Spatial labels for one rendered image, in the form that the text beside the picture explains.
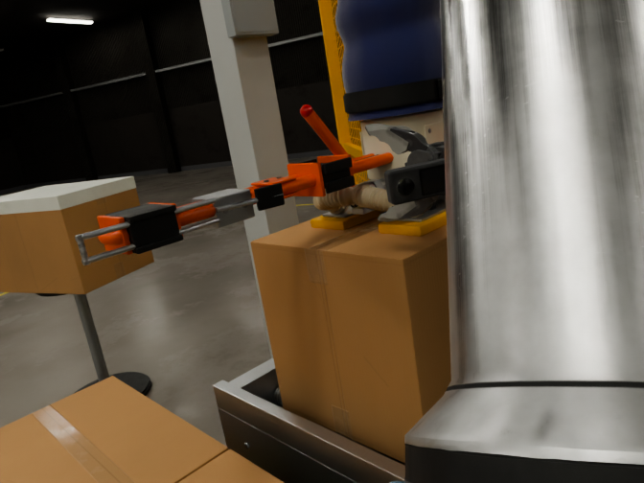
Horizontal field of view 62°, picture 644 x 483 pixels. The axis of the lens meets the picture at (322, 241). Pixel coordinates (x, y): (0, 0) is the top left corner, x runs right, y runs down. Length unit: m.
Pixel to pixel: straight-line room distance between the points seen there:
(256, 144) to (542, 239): 1.90
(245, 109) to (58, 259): 0.96
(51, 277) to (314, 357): 1.56
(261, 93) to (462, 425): 1.96
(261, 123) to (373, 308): 1.28
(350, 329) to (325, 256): 0.14
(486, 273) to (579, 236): 0.04
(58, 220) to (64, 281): 0.26
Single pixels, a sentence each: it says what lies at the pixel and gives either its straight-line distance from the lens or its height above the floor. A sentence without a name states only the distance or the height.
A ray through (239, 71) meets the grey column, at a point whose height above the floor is 1.36.
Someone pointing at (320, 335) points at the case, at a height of 0.77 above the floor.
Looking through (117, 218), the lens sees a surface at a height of 1.10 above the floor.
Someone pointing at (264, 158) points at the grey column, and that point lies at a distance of 2.09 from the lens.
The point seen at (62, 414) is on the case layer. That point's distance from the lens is 1.60.
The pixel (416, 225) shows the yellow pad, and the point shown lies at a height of 0.97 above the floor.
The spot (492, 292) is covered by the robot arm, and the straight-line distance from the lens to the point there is 0.21.
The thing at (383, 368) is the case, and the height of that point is 0.74.
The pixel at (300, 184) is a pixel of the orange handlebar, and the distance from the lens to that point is 0.91.
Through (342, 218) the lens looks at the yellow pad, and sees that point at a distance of 1.11.
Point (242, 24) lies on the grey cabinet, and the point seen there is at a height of 1.51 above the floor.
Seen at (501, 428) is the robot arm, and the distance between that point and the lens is 0.19.
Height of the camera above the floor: 1.21
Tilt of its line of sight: 15 degrees down
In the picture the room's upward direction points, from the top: 9 degrees counter-clockwise
